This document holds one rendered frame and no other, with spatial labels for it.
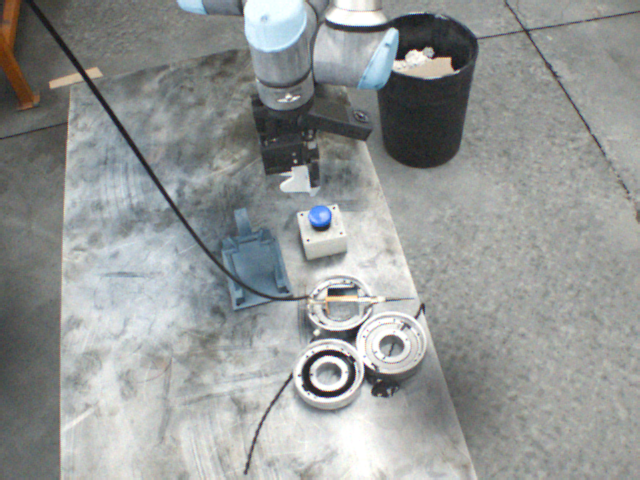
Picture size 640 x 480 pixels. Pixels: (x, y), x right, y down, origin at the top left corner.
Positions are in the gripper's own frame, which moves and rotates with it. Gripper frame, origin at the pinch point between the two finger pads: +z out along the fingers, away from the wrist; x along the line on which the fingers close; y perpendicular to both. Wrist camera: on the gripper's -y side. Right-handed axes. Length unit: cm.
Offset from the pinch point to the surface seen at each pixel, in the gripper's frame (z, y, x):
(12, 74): 77, 101, -159
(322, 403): 10.5, 5.6, 31.4
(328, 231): 9.5, -1.0, 1.6
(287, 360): 14.1, 9.6, 21.4
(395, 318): 11.1, -8.0, 19.6
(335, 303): 7.6, 0.7, 16.9
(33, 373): 94, 90, -33
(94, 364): 14.0, 41.0, 15.7
